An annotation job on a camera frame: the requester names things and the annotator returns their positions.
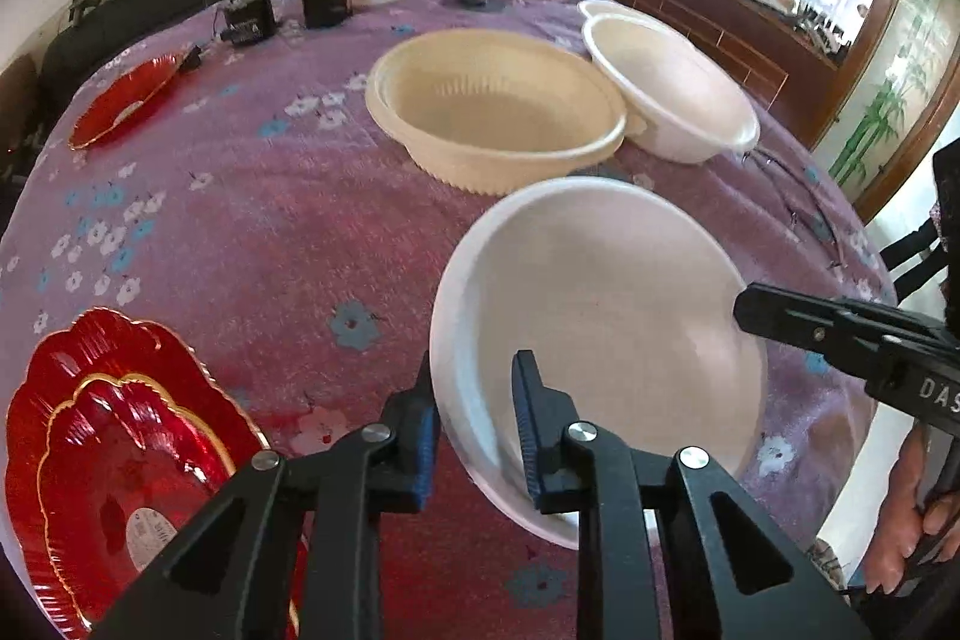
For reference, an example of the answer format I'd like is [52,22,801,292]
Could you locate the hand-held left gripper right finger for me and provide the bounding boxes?
[511,349,871,640]

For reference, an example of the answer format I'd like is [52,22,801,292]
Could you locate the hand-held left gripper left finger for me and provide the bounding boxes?
[88,351,442,640]

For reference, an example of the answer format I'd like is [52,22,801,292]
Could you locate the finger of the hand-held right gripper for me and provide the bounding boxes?
[733,282,912,386]

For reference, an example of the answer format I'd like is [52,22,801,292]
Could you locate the white foam bowl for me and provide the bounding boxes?
[577,0,680,25]
[430,175,771,551]

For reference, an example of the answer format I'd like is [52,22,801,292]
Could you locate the white bowls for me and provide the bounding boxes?
[583,12,761,166]

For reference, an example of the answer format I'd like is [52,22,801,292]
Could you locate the beige plastic bowl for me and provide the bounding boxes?
[364,29,647,196]

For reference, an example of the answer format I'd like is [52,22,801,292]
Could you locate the medium red glass plate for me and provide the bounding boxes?
[36,373,252,624]

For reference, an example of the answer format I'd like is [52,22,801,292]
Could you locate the beige strainer basket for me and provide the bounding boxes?
[373,31,625,163]

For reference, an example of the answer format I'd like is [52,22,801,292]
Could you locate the person's right hand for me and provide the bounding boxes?
[859,422,960,600]

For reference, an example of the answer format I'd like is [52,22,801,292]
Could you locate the purple framed eyeglasses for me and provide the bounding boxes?
[741,147,857,271]

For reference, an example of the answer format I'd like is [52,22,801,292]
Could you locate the person's dark clothing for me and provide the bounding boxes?
[928,136,960,285]

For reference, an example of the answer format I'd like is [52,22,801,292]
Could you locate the bamboo print glass panel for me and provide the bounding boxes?
[810,0,960,225]

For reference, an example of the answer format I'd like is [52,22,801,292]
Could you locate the purple floral tablecloth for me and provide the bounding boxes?
[0,0,901,640]

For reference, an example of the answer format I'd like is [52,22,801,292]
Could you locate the small red glass plate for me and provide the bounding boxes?
[68,52,190,151]

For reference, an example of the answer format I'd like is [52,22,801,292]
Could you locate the brown sofa cushion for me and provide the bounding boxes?
[0,53,40,112]

